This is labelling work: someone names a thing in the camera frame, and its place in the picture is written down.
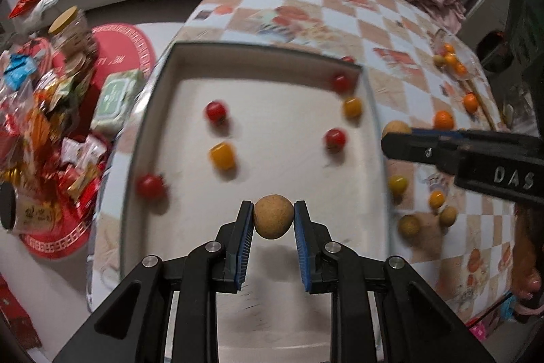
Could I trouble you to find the red cherry tomato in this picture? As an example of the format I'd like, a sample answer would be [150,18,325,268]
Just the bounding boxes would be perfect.
[324,128,347,152]
[341,56,356,64]
[331,74,352,95]
[136,174,167,201]
[205,100,228,125]

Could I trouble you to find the brown longan fruit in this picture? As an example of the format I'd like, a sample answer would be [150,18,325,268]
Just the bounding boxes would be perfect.
[254,194,294,240]

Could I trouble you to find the person's hand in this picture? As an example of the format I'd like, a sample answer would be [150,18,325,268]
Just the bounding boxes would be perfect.
[511,204,541,300]

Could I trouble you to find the brown longan at gripper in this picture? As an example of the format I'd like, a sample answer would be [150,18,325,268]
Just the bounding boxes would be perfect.
[382,121,412,137]

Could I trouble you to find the wooden table edge rim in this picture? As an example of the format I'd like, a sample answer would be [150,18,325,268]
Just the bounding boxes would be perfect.
[466,79,499,131]

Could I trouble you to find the large orange on table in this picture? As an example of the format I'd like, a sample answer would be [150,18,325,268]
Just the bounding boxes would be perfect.
[463,92,479,115]

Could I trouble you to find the brown longan on table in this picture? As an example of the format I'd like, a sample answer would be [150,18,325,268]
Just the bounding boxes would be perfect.
[439,205,457,228]
[397,215,421,238]

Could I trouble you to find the orange in bowl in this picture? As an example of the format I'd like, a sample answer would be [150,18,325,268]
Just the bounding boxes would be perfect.
[454,63,468,77]
[444,53,458,67]
[443,43,455,53]

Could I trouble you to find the yellow cherry tomato in tray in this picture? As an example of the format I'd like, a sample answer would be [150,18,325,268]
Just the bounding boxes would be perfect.
[209,142,236,171]
[342,97,363,120]

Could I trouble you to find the brown longan near bowl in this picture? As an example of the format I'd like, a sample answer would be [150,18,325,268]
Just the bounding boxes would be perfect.
[433,54,445,67]

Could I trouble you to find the red cherry tomato in tray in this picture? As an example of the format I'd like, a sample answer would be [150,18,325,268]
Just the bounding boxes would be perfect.
[331,74,352,95]
[324,128,347,152]
[205,100,228,125]

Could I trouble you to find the clear glass fruit bowl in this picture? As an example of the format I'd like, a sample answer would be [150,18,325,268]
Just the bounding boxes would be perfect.
[430,29,480,81]

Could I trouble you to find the red cherry tomato by tray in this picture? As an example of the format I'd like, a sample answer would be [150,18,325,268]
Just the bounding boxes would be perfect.
[341,56,356,64]

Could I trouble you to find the pile of snack packets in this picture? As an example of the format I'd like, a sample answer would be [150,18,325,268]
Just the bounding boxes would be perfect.
[1,51,110,235]

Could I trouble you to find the white tray with dark rim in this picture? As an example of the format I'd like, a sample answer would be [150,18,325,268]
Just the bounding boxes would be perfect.
[89,42,390,308]

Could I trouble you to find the green white tissue pack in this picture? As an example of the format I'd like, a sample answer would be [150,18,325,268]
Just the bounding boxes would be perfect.
[90,69,145,138]

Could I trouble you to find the glass jar with wooden lid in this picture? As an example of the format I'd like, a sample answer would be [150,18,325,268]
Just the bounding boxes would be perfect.
[48,5,98,59]

